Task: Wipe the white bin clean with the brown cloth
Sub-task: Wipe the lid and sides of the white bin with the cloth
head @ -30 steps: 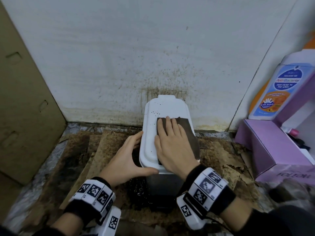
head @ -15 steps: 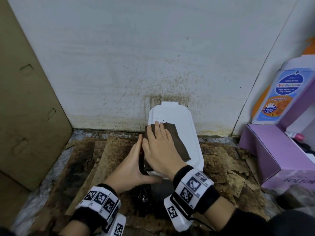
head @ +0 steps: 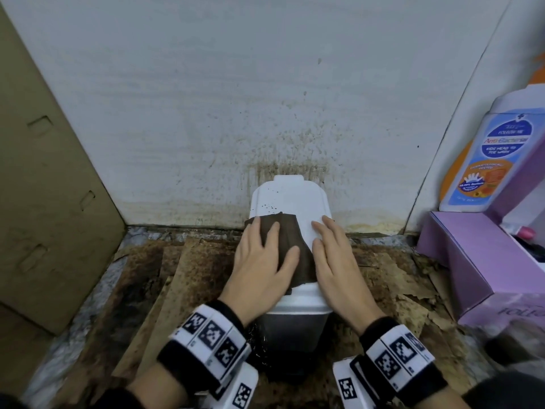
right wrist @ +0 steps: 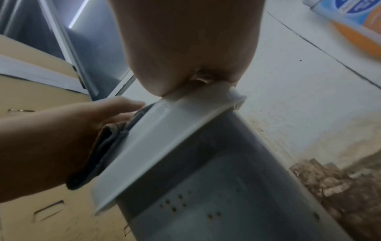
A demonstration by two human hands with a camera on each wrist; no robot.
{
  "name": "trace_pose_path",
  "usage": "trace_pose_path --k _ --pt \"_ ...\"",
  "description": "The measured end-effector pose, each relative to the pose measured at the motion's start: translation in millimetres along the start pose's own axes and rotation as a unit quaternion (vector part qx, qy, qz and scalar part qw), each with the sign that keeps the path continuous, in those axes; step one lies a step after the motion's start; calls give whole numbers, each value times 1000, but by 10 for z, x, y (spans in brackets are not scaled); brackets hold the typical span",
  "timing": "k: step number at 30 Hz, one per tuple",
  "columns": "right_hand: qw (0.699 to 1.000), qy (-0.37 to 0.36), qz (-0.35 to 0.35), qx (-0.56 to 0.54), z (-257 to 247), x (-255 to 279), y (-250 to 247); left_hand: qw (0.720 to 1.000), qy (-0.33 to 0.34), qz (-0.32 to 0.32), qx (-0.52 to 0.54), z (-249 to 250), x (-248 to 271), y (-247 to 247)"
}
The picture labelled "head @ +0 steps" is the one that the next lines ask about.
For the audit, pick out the person's left hand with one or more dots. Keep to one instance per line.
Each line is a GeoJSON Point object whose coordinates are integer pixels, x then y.
{"type": "Point", "coordinates": [255, 285]}

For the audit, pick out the person's right hand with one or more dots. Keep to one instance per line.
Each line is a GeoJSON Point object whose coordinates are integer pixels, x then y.
{"type": "Point", "coordinates": [340, 285]}

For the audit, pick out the brown cleaning cloth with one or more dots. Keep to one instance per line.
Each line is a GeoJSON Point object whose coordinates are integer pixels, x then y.
{"type": "Point", "coordinates": [304, 259]}

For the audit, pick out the white pedal trash bin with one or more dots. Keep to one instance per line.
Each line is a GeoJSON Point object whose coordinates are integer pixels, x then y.
{"type": "Point", "coordinates": [294, 200]}

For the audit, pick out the person's right forearm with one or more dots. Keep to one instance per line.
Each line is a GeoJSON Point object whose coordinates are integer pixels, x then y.
{"type": "Point", "coordinates": [498, 394]}

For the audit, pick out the person's left forearm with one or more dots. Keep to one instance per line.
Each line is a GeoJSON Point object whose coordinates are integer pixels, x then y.
{"type": "Point", "coordinates": [157, 389]}

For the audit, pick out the stained brown cardboard floor sheet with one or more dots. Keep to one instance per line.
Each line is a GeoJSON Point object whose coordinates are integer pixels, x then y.
{"type": "Point", "coordinates": [191, 272]}

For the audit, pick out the black left wristband white markers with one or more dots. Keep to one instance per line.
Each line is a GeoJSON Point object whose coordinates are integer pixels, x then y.
{"type": "Point", "coordinates": [208, 340]}

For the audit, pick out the black wristband white markers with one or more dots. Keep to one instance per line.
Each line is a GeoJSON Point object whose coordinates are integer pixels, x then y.
{"type": "Point", "coordinates": [396, 357]}
{"type": "Point", "coordinates": [208, 340]}

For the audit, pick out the black right wristband white markers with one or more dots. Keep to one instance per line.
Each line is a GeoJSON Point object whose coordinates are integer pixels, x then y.
{"type": "Point", "coordinates": [396, 357]}

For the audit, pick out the purple display box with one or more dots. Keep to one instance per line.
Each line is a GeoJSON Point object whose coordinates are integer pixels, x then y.
{"type": "Point", "coordinates": [477, 259]}

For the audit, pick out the small pink bottle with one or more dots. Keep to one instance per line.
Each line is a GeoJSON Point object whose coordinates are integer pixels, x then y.
{"type": "Point", "coordinates": [519, 231]}

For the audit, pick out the black item in box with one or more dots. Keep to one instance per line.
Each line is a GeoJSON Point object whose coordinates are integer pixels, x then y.
{"type": "Point", "coordinates": [530, 249]}

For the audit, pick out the white bottle blue orange label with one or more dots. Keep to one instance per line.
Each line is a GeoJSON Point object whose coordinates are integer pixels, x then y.
{"type": "Point", "coordinates": [494, 166]}

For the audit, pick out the tan cardboard panel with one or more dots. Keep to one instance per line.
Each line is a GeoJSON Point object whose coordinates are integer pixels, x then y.
{"type": "Point", "coordinates": [47, 217]}

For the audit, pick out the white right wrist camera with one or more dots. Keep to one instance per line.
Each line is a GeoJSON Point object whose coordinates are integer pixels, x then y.
{"type": "Point", "coordinates": [349, 387]}

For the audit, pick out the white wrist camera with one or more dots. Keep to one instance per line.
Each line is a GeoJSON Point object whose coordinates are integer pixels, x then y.
{"type": "Point", "coordinates": [238, 391]}
{"type": "Point", "coordinates": [349, 387]}

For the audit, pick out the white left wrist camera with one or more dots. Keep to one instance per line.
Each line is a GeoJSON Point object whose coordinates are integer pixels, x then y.
{"type": "Point", "coordinates": [238, 391]}

